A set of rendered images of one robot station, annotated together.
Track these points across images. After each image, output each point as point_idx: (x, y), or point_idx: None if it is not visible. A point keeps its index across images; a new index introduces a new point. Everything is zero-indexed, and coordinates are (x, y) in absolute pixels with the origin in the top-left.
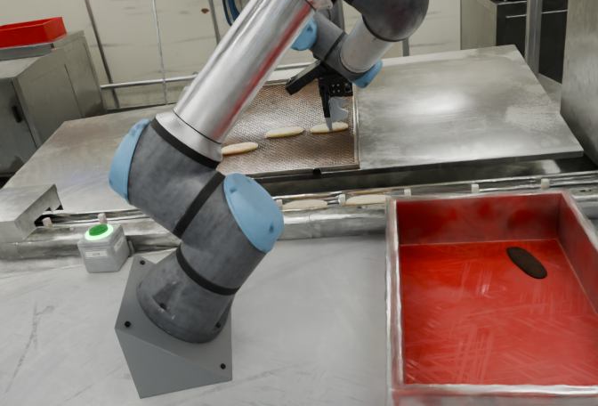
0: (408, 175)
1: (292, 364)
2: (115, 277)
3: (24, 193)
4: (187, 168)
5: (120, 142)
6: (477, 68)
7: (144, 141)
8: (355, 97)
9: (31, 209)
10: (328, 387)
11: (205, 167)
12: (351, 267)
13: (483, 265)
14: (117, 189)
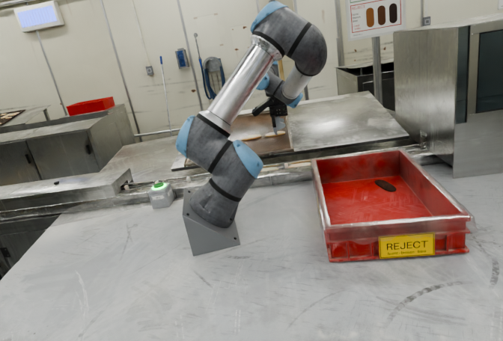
0: (319, 155)
1: (270, 235)
2: (168, 209)
3: (114, 173)
4: (215, 135)
5: (157, 152)
6: (350, 102)
7: (194, 123)
8: (287, 119)
9: (119, 179)
10: (291, 243)
11: (224, 136)
12: (294, 195)
13: (363, 188)
14: (180, 148)
